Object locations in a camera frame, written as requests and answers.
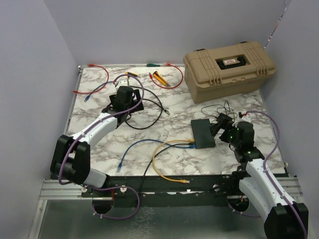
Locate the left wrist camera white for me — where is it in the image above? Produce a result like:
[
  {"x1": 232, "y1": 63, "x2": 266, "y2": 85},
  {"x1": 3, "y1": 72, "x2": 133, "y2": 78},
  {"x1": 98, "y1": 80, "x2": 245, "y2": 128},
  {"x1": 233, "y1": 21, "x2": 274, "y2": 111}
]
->
[{"x1": 115, "y1": 77, "x2": 130, "y2": 89}]

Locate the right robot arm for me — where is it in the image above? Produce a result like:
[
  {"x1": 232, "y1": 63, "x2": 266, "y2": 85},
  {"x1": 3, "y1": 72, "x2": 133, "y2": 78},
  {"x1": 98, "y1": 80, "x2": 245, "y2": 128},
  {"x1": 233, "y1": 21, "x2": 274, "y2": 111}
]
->
[{"x1": 210, "y1": 113, "x2": 309, "y2": 239}]

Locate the black power adapter with cable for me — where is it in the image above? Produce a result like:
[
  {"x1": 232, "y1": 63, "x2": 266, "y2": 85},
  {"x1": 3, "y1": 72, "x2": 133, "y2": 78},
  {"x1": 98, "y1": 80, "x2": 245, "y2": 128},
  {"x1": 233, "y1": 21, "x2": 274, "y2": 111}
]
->
[{"x1": 200, "y1": 101, "x2": 238, "y2": 120}]

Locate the yellow ethernet cable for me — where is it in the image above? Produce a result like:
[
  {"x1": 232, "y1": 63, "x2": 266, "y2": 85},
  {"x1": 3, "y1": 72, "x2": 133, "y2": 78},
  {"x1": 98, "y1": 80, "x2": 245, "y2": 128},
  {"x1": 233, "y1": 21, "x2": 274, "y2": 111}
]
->
[{"x1": 152, "y1": 139, "x2": 195, "y2": 184}]

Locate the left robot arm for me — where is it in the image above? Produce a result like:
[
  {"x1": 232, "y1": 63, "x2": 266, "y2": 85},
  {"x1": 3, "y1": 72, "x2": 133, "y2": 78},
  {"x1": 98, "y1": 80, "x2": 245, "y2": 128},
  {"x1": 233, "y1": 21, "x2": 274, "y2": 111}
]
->
[{"x1": 50, "y1": 86, "x2": 144, "y2": 197}]

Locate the red ethernet cable left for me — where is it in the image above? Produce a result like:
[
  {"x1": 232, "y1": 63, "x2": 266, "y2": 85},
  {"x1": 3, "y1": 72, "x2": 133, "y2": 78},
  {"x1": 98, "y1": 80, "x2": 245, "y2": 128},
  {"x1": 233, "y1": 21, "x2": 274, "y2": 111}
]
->
[{"x1": 73, "y1": 63, "x2": 110, "y2": 94}]

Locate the thin black cable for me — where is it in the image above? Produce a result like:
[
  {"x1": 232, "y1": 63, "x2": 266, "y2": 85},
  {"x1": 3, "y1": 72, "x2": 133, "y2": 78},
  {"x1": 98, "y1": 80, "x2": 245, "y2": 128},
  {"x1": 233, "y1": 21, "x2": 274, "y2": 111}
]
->
[{"x1": 139, "y1": 142, "x2": 196, "y2": 197}]

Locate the black network switch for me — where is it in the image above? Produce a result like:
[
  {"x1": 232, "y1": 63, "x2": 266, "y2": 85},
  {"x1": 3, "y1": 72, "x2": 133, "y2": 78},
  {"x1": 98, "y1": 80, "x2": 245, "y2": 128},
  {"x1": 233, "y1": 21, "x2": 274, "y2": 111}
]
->
[{"x1": 190, "y1": 119, "x2": 216, "y2": 149}]

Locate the yellow black utility knife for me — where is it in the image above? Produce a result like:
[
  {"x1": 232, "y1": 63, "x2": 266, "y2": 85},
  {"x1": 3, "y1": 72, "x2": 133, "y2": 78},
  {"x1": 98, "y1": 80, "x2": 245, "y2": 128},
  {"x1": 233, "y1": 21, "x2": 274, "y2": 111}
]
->
[{"x1": 153, "y1": 71, "x2": 169, "y2": 87}]

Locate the blue ethernet cable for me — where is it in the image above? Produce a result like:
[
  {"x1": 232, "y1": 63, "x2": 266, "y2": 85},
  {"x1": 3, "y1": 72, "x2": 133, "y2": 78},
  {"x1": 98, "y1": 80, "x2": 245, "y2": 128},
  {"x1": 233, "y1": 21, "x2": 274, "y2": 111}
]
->
[{"x1": 84, "y1": 81, "x2": 118, "y2": 103}]

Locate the tan plastic toolbox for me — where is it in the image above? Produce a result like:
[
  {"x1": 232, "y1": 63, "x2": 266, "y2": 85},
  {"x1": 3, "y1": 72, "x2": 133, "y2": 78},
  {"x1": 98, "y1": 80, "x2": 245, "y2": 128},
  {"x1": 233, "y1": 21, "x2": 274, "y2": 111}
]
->
[{"x1": 183, "y1": 41, "x2": 276, "y2": 104}]

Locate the yellow black T-handle wrench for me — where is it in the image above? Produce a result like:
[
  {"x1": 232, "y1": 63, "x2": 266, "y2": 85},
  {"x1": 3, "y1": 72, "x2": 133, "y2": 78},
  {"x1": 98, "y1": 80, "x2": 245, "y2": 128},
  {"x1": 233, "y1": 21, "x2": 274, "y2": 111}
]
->
[{"x1": 126, "y1": 72, "x2": 138, "y2": 79}]

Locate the black mounting rail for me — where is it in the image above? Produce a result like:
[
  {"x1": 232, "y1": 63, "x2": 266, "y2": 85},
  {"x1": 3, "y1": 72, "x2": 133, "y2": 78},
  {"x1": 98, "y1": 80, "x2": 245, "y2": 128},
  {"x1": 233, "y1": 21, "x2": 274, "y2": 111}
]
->
[{"x1": 49, "y1": 174, "x2": 290, "y2": 207}]

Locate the black braided ethernet cable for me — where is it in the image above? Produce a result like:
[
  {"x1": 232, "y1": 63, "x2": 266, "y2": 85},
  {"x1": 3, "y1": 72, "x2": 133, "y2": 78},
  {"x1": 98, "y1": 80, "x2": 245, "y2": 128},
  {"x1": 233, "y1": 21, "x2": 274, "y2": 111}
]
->
[{"x1": 124, "y1": 88, "x2": 170, "y2": 130}]

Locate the green handled screwdriver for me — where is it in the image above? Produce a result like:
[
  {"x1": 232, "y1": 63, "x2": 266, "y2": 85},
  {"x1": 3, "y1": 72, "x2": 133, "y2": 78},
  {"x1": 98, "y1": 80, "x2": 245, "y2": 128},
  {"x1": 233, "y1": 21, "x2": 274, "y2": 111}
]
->
[{"x1": 130, "y1": 63, "x2": 166, "y2": 68}]

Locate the red ethernet cable right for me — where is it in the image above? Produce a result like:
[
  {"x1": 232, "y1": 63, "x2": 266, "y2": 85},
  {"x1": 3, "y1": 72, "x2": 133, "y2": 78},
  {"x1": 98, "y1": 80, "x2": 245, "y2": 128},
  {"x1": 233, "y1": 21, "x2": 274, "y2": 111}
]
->
[{"x1": 148, "y1": 62, "x2": 184, "y2": 89}]

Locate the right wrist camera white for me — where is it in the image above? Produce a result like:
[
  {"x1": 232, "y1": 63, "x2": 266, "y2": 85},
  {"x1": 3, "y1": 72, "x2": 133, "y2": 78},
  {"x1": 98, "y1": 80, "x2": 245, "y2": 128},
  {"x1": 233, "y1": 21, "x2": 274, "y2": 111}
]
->
[{"x1": 238, "y1": 111, "x2": 249, "y2": 120}]

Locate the red ethernet cable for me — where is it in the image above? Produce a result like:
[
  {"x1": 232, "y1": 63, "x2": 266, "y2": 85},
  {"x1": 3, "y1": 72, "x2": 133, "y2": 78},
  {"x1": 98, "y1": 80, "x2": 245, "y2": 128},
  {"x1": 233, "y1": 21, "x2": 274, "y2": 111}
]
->
[
  {"x1": 148, "y1": 62, "x2": 184, "y2": 89},
  {"x1": 73, "y1": 63, "x2": 110, "y2": 94}
]

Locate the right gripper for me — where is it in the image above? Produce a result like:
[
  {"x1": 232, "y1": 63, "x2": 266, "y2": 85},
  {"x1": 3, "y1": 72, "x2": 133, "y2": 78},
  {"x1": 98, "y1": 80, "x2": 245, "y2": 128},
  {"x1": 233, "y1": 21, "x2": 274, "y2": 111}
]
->
[{"x1": 209, "y1": 117, "x2": 241, "y2": 148}]

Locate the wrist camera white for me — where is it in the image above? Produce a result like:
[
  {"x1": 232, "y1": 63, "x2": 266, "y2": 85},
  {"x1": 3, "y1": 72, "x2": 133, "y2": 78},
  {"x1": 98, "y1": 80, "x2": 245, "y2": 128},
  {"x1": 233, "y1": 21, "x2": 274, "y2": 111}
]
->
[
  {"x1": 115, "y1": 77, "x2": 130, "y2": 89},
  {"x1": 238, "y1": 111, "x2": 249, "y2": 120}
]

